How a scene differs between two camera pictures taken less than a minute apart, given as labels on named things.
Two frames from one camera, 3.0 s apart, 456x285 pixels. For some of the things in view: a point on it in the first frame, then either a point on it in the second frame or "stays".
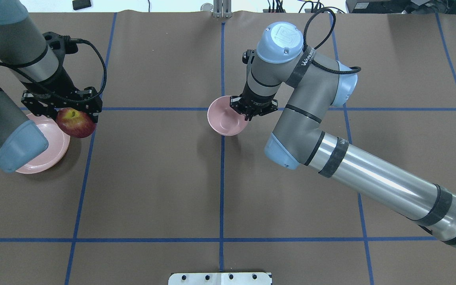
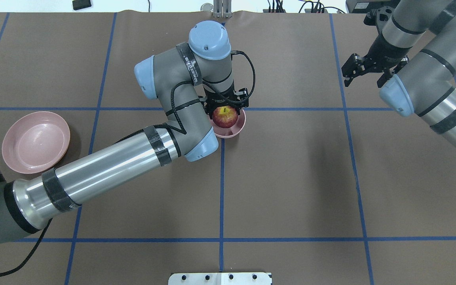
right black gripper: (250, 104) → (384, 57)
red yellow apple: (75, 123) → (225, 116)
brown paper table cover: (155, 190) stays
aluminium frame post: (222, 8) stays
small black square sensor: (78, 4) stays
